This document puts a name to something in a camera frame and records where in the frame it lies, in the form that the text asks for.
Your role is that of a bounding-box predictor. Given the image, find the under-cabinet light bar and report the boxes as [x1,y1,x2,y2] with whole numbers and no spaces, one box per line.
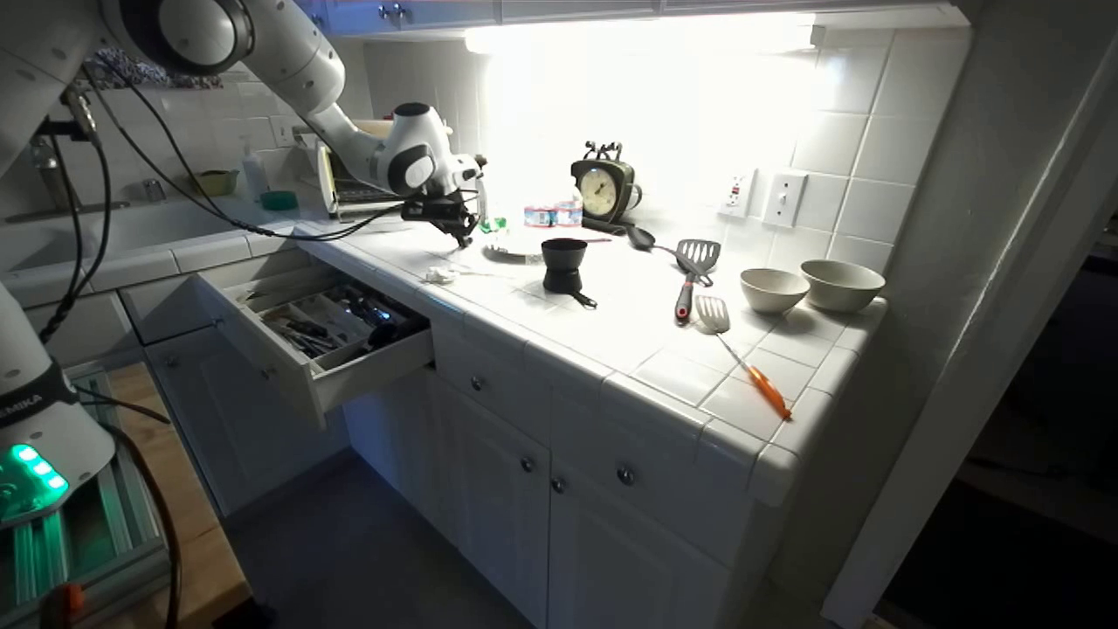
[464,12,813,55]

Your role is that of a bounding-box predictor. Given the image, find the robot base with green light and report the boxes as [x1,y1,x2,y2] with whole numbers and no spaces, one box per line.
[0,288,178,629]

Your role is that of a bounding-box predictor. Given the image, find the black cup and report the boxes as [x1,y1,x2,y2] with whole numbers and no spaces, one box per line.
[542,238,595,309]

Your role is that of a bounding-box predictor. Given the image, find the white bowl near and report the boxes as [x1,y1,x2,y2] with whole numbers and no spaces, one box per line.
[739,271,811,316]

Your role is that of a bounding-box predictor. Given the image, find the white plate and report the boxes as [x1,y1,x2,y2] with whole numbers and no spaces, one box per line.
[483,232,555,267]

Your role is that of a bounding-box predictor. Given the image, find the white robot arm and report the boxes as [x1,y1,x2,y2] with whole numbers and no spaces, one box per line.
[0,0,483,246]

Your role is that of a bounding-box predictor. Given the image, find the lower white cabinets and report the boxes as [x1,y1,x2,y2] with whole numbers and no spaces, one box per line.
[21,232,842,629]

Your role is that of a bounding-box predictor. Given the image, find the slotted spatula red handle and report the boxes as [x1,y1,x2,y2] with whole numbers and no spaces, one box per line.
[674,238,719,327]

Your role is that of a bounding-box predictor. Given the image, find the white bowl far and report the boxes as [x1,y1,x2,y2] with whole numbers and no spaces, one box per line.
[801,260,887,316]

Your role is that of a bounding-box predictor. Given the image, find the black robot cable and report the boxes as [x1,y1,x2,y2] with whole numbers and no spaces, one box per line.
[32,67,404,345]

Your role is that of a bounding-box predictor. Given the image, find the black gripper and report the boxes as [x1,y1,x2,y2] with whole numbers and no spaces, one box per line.
[399,152,485,247]

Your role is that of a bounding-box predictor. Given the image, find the orange handled screwdriver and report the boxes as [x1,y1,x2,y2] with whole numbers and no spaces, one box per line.
[719,341,793,423]

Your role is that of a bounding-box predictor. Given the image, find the white bowl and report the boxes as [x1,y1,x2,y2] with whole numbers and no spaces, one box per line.
[801,260,887,316]
[739,271,811,316]

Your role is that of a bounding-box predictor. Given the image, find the black ladle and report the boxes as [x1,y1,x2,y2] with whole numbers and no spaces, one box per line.
[627,223,677,256]

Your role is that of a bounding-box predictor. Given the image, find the open white drawer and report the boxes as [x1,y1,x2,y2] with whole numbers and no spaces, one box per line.
[196,263,434,423]

